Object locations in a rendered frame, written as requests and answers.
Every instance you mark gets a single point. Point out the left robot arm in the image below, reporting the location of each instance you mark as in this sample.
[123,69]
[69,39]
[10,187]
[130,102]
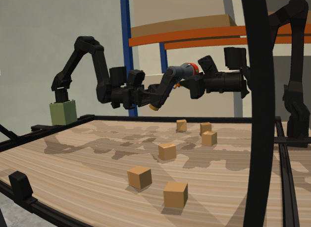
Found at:
[109,87]

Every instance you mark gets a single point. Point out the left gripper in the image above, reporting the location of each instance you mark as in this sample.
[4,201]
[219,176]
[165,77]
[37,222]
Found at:
[139,96]

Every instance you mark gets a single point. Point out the tan wooden cube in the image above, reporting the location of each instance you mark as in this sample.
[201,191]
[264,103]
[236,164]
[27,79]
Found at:
[209,138]
[175,194]
[204,127]
[181,125]
[139,177]
[167,151]

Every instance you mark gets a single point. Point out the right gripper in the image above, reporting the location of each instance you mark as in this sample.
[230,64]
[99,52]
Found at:
[197,86]

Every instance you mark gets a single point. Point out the black hose nozzle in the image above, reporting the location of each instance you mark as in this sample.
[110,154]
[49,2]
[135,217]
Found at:
[172,76]

